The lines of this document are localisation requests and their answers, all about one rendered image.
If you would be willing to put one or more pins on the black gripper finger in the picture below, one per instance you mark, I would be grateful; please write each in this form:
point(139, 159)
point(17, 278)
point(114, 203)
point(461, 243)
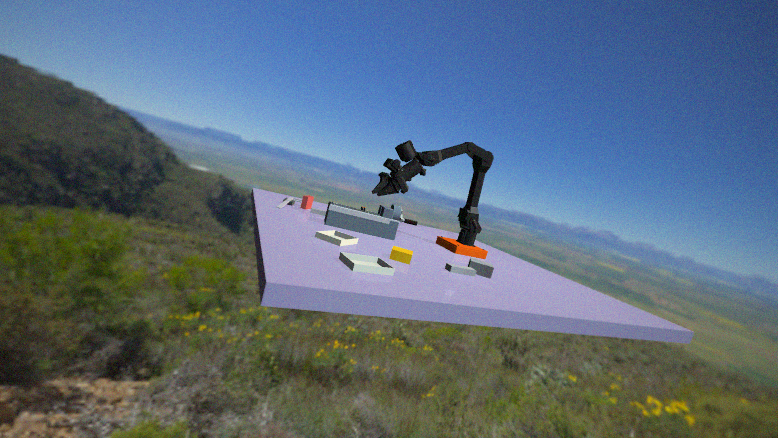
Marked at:
point(380, 185)
point(390, 188)

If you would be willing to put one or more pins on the yellow square block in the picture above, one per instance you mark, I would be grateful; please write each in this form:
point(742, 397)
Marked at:
point(401, 255)

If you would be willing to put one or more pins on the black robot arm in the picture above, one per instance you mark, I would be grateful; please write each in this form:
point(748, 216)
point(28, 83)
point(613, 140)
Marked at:
point(482, 161)

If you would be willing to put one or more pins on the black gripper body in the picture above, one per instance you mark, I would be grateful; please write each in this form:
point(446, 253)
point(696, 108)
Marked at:
point(400, 180)

